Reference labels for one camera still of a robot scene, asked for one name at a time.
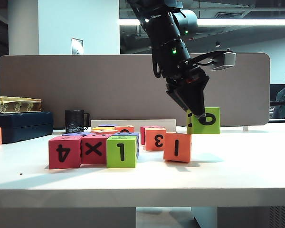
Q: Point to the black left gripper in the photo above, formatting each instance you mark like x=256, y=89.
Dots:
x=185, y=78

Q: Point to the green block 0 and W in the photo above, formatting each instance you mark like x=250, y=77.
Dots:
x=215, y=128

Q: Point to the orange block 2 and I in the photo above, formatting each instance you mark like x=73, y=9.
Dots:
x=185, y=153

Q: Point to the green block 1 and C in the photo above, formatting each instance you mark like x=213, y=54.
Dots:
x=130, y=161

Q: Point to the red block X and U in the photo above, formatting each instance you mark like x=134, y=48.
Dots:
x=104, y=159

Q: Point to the purple block G and 8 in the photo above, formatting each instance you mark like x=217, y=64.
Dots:
x=71, y=135

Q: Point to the red block numeral 4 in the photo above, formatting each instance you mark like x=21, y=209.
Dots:
x=74, y=161

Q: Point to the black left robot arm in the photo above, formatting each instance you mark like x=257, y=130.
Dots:
x=164, y=31

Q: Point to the orange block letter C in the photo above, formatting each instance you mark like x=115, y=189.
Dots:
x=102, y=131

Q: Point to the orange block 3 and Y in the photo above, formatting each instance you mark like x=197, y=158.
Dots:
x=149, y=143

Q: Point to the red led ceiling sign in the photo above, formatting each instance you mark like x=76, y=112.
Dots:
x=191, y=39

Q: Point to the round ceiling spotlight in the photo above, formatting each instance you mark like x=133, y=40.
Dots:
x=218, y=44

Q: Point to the orange block Q and L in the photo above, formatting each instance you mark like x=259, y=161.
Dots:
x=118, y=129

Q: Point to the purple block 9 and N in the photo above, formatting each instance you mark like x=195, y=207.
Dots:
x=108, y=125

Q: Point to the yellow block L and picture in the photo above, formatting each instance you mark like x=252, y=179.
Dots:
x=101, y=128

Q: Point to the dark computer monitor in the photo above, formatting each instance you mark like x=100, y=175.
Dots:
x=275, y=91

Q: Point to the ceiling air vent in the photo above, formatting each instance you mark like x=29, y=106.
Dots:
x=228, y=14

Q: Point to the person in green shirt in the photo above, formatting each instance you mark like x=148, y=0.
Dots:
x=283, y=102

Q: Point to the brown desk divider panel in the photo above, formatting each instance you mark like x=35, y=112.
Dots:
x=85, y=90

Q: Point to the black mug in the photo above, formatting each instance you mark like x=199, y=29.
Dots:
x=73, y=120

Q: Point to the grey under-desk cabinet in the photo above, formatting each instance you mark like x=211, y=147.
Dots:
x=251, y=217

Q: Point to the navy hard case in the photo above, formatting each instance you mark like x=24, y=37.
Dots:
x=21, y=126

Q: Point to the yellow patterned box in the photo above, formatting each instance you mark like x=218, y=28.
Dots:
x=19, y=104

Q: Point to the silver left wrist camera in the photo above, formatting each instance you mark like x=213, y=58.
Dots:
x=228, y=60

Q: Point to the white divider foot bracket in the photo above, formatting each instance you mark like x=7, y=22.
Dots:
x=245, y=128

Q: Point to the framed wall sign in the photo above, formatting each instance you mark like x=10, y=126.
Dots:
x=76, y=46

